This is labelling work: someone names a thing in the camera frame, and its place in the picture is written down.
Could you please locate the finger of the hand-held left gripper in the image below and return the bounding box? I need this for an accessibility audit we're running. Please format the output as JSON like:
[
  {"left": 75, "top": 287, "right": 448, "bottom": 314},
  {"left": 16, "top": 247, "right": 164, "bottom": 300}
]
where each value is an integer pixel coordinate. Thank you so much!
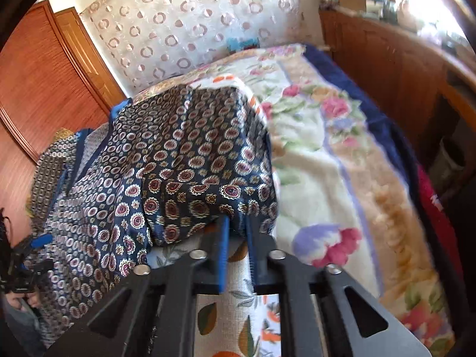
[
  {"left": 20, "top": 258, "right": 55, "bottom": 284},
  {"left": 11, "top": 232, "right": 53, "bottom": 259}
]

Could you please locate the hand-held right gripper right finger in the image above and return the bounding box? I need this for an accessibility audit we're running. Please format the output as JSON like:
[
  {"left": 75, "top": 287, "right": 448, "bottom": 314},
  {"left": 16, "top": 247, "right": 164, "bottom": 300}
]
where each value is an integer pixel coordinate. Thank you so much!
[{"left": 245, "top": 217, "right": 433, "bottom": 357}]

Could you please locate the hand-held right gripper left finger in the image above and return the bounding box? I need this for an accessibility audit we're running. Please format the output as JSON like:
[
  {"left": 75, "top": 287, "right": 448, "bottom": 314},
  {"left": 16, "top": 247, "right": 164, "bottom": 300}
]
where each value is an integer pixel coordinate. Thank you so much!
[{"left": 45, "top": 217, "right": 231, "bottom": 357}]

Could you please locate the navy patterned garment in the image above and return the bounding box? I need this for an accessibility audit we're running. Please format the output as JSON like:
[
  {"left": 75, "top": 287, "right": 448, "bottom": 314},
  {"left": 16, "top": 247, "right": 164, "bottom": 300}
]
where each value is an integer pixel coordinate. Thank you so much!
[{"left": 28, "top": 84, "right": 279, "bottom": 347}]

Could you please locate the person's left hand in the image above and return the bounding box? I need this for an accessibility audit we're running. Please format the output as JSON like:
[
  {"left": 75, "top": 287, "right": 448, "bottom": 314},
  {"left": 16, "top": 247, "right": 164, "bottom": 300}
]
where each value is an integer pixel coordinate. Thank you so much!
[{"left": 7, "top": 291, "right": 41, "bottom": 312}]

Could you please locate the white orange-print sheet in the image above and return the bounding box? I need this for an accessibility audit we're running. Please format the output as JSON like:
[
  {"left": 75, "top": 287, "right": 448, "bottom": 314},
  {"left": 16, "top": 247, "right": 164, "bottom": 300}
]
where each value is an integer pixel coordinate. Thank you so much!
[{"left": 149, "top": 72, "right": 284, "bottom": 357}]

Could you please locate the floral blanket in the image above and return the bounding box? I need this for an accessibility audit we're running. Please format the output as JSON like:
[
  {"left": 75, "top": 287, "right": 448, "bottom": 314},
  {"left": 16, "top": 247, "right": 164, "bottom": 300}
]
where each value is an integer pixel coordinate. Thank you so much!
[{"left": 134, "top": 44, "right": 459, "bottom": 357}]

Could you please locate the navy blue blanket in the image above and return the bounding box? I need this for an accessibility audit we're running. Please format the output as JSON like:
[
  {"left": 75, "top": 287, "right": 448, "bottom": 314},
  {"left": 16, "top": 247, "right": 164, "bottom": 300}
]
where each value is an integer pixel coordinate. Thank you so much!
[{"left": 303, "top": 45, "right": 428, "bottom": 239}]

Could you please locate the red cloth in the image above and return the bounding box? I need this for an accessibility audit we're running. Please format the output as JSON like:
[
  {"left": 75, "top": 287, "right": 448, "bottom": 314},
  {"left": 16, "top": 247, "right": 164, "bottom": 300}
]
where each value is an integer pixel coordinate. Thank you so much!
[{"left": 414, "top": 164, "right": 465, "bottom": 279}]

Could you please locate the grey trash bin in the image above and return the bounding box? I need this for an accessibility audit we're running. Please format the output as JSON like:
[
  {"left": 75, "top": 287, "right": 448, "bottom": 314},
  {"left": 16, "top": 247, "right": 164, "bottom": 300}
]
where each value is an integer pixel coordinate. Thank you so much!
[{"left": 428, "top": 136, "right": 468, "bottom": 195}]

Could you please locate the circle-patterned curtain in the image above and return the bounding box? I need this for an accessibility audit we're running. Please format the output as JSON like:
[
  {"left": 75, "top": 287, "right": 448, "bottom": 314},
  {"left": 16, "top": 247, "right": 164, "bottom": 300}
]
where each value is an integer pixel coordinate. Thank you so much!
[{"left": 80, "top": 0, "right": 324, "bottom": 98}]

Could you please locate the wooden cabinet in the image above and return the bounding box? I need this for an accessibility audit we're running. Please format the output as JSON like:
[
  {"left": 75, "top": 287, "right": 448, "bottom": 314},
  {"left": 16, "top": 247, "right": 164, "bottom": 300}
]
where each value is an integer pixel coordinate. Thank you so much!
[{"left": 318, "top": 7, "right": 476, "bottom": 201}]

